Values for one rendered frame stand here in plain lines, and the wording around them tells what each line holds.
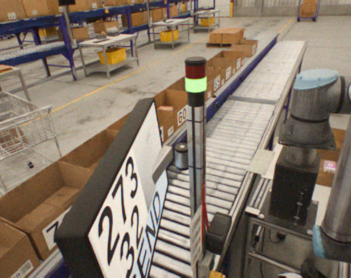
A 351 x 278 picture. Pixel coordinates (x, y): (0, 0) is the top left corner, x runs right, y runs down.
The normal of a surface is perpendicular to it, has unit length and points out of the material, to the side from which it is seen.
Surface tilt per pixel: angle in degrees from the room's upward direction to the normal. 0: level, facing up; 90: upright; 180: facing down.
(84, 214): 4
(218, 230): 8
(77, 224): 4
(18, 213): 89
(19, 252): 90
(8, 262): 90
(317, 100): 89
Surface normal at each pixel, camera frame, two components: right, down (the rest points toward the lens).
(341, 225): -0.55, 0.44
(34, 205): 0.89, 0.16
